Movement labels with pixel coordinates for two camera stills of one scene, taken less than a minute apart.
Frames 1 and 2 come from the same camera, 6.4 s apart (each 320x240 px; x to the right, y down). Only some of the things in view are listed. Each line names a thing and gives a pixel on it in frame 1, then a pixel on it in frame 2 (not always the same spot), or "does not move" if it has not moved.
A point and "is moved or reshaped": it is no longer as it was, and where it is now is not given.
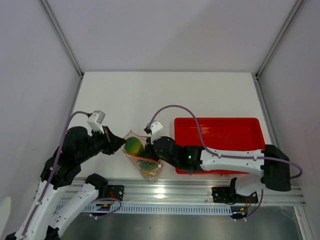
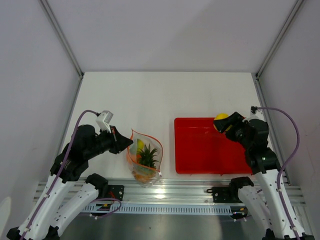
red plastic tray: x=221 y=133 does not move
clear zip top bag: x=134 y=149 is moved or reshaped
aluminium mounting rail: x=182 y=190 does not move
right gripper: x=149 y=150 to x=234 y=120
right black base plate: x=229 y=194 does not move
